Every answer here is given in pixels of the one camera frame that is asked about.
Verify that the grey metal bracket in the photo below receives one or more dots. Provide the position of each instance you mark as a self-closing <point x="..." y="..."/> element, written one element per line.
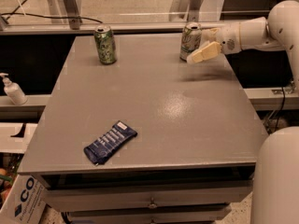
<point x="73" y="8"/>
<point x="185" y="10"/>

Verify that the white box with slot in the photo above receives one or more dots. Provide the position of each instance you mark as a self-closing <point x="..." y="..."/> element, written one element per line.
<point x="15" y="137"/>

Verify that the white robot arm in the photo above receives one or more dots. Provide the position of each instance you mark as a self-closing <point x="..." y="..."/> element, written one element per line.
<point x="275" y="198"/>

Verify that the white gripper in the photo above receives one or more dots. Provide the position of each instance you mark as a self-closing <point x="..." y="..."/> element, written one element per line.
<point x="229" y="37"/>

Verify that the white pump lotion bottle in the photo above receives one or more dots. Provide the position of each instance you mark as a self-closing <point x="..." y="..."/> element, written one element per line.
<point x="13" y="90"/>

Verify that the dark blue snack bar wrapper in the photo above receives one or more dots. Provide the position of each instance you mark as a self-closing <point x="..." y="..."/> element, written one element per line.
<point x="105" y="146"/>

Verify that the white cardboard box blue print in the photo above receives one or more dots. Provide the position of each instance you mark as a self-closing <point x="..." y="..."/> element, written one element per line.
<point x="23" y="204"/>

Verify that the grey cabinet drawer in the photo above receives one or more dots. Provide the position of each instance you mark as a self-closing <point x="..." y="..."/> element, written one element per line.
<point x="152" y="196"/>
<point x="190" y="214"/>

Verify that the grey cabinet top drawer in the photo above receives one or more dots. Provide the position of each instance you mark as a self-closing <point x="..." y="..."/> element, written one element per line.
<point x="152" y="196"/>

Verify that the grey metal bracket right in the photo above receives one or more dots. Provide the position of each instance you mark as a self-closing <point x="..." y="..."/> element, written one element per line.
<point x="185" y="10"/>

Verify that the white green 7up can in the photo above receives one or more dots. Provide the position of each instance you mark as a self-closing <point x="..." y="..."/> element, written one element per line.
<point x="190" y="40"/>

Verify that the grey metal bracket left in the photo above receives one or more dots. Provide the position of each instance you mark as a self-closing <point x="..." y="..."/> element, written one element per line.
<point x="73" y="8"/>

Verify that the green soda can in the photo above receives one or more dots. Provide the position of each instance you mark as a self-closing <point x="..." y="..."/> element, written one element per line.
<point x="105" y="44"/>

